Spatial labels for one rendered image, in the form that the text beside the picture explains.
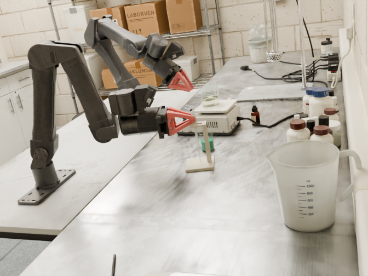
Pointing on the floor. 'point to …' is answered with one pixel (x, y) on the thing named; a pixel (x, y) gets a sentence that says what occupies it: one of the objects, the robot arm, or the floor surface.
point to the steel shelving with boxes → (182, 17)
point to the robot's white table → (64, 216)
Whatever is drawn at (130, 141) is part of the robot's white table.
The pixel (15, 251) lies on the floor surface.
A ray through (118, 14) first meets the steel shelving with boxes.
